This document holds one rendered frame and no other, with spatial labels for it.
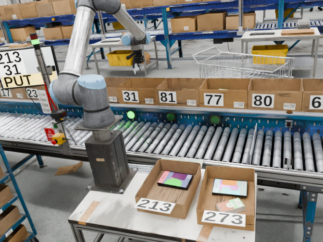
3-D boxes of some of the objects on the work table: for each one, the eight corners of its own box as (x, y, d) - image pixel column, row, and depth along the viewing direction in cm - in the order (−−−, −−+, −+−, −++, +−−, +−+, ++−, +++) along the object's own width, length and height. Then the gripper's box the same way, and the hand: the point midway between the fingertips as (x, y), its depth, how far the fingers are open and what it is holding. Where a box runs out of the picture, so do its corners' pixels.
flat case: (186, 189, 171) (186, 187, 170) (157, 184, 179) (156, 182, 178) (193, 176, 182) (193, 174, 181) (166, 171, 190) (165, 169, 189)
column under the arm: (122, 194, 177) (112, 148, 163) (85, 189, 185) (73, 145, 171) (138, 169, 199) (130, 127, 185) (105, 166, 207) (94, 125, 193)
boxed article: (216, 208, 156) (216, 203, 155) (238, 202, 159) (238, 197, 157) (221, 217, 150) (221, 212, 149) (244, 211, 152) (244, 206, 151)
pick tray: (136, 211, 162) (133, 197, 158) (160, 171, 194) (158, 158, 190) (185, 220, 152) (183, 205, 148) (202, 175, 184) (201, 163, 180)
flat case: (246, 198, 159) (246, 196, 158) (211, 194, 165) (211, 192, 164) (247, 182, 171) (247, 180, 170) (215, 179, 176) (215, 177, 176)
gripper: (137, 52, 245) (140, 75, 254) (145, 47, 259) (148, 69, 268) (128, 52, 248) (131, 75, 257) (136, 47, 262) (139, 69, 271)
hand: (137, 71), depth 263 cm, fingers open, 10 cm apart
